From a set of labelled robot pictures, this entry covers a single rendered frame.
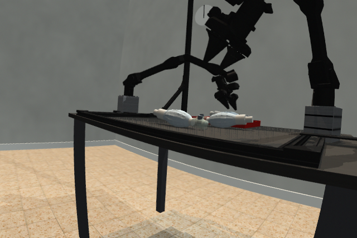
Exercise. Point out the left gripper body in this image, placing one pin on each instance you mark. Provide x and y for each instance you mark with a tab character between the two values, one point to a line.
240	26

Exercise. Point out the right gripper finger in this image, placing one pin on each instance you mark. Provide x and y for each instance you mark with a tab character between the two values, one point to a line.
224	101
233	103

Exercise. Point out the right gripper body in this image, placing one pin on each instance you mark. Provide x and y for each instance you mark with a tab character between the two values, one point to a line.
223	91

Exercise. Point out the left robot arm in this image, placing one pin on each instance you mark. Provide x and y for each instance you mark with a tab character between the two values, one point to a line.
321	71

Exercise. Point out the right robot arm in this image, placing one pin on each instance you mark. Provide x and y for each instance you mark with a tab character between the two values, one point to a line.
172	63

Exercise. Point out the red tray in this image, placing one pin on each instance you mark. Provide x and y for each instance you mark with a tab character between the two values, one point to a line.
256	123

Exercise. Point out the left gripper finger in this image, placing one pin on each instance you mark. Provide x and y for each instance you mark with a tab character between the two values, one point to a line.
232	56
215	45

